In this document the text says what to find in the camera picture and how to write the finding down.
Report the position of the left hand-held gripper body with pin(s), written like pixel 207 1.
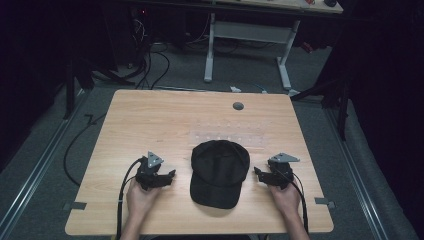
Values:
pixel 150 170

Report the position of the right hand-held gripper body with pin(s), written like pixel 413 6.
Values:
pixel 282 170

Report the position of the black baseball cap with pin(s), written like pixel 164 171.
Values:
pixel 218 173

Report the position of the person's left hand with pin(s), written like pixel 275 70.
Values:
pixel 141 199

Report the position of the person's right hand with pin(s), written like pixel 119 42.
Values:
pixel 285 199

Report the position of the grey tape strip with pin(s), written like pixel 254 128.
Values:
pixel 324 201
pixel 76 206

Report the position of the black tripod stand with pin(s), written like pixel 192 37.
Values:
pixel 340 100
pixel 71 83

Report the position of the metal floor rail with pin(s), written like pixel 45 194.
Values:
pixel 36 166
pixel 353 173

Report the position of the white frame wooden desk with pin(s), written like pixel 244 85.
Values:
pixel 250 31

